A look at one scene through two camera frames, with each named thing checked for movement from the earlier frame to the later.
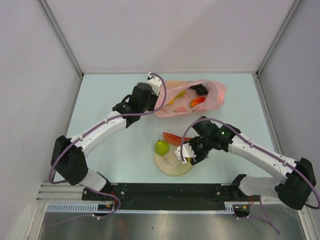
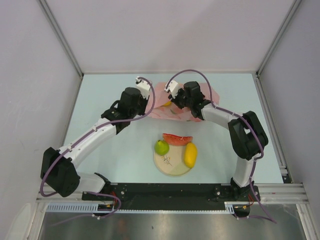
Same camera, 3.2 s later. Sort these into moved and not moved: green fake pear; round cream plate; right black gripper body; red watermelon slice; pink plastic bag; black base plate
Moved: right black gripper body; pink plastic bag
Not moved: black base plate; green fake pear; red watermelon slice; round cream plate
